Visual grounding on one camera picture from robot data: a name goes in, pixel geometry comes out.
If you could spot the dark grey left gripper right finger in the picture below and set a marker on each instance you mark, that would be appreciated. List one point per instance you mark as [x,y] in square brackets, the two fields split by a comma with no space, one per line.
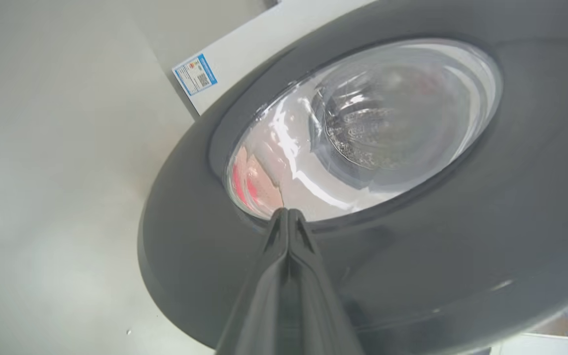
[313,305]

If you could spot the white front-load washing machine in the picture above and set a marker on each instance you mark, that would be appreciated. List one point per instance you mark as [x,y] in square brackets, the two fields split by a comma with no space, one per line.
[264,44]

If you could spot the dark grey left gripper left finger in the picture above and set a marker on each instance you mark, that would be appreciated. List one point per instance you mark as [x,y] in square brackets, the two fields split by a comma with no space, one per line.
[264,305]

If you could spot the blue energy label sticker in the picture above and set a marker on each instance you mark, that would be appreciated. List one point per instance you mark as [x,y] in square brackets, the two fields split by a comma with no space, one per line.
[195,74]

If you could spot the round dark washing machine door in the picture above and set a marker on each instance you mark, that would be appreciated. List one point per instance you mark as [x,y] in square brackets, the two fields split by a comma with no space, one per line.
[461,256]

